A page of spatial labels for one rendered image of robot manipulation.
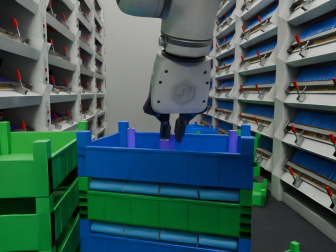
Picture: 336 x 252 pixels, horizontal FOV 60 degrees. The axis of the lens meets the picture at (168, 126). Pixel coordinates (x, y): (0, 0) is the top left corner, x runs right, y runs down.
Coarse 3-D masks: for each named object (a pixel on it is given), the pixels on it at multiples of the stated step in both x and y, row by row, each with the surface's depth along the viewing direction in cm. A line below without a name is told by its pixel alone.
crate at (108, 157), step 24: (96, 144) 58; (120, 144) 69; (144, 144) 69; (192, 144) 66; (216, 144) 65; (240, 144) 44; (96, 168) 51; (120, 168) 50; (144, 168) 48; (168, 168) 47; (192, 168) 46; (216, 168) 46; (240, 168) 45
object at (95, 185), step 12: (96, 180) 52; (108, 180) 53; (120, 180) 53; (132, 180) 53; (120, 192) 52; (132, 192) 50; (144, 192) 50; (156, 192) 49; (168, 192) 49; (180, 192) 48; (192, 192) 48; (204, 192) 47; (216, 192) 47; (228, 192) 47
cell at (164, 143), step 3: (162, 138) 50; (165, 138) 50; (159, 141) 50; (162, 141) 49; (165, 141) 49; (168, 141) 50; (159, 144) 50; (162, 144) 50; (165, 144) 50; (168, 144) 50; (159, 147) 50; (162, 147) 50; (165, 147) 50; (168, 147) 50
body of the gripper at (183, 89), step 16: (160, 64) 46; (176, 64) 46; (192, 64) 47; (208, 64) 48; (160, 80) 47; (176, 80) 48; (192, 80) 48; (208, 80) 50; (160, 96) 49; (176, 96) 49; (192, 96) 50; (160, 112) 50; (176, 112) 51; (192, 112) 52
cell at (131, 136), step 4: (128, 128) 66; (132, 128) 66; (128, 132) 65; (132, 132) 65; (128, 136) 65; (132, 136) 65; (128, 140) 66; (132, 140) 66; (128, 144) 66; (132, 144) 66
